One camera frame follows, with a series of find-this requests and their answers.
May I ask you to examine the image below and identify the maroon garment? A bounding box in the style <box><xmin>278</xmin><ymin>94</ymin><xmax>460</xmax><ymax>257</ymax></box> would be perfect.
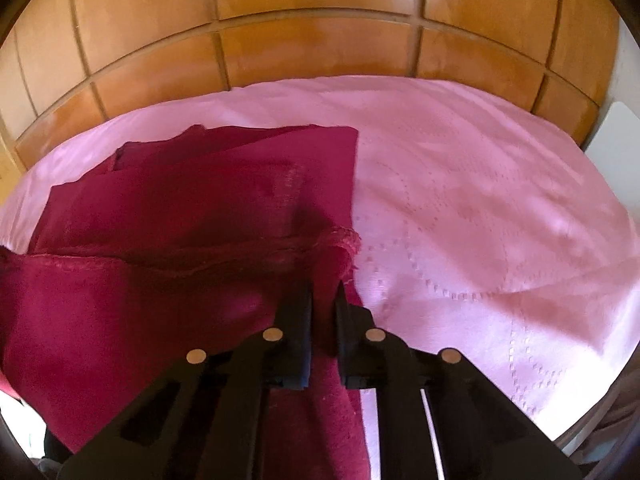
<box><xmin>0</xmin><ymin>124</ymin><xmax>373</xmax><ymax>480</ymax></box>

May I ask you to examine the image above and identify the white bed sheet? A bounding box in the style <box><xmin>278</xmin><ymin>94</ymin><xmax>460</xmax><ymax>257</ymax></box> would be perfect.
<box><xmin>0</xmin><ymin>389</ymin><xmax>50</xmax><ymax>461</ymax></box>

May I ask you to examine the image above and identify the pink bedspread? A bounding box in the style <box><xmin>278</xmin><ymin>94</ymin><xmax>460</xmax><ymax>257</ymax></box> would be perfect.
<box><xmin>0</xmin><ymin>76</ymin><xmax>640</xmax><ymax>453</ymax></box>

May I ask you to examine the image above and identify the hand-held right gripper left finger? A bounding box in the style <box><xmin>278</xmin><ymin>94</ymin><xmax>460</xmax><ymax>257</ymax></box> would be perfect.
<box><xmin>57</xmin><ymin>280</ymin><xmax>315</xmax><ymax>480</ymax></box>

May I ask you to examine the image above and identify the white panel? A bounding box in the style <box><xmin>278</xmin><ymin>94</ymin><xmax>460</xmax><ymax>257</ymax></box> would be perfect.
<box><xmin>582</xmin><ymin>101</ymin><xmax>638</xmax><ymax>171</ymax></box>

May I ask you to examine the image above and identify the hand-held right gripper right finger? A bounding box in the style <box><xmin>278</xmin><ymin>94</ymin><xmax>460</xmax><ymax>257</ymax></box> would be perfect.
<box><xmin>334</xmin><ymin>280</ymin><xmax>584</xmax><ymax>480</ymax></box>

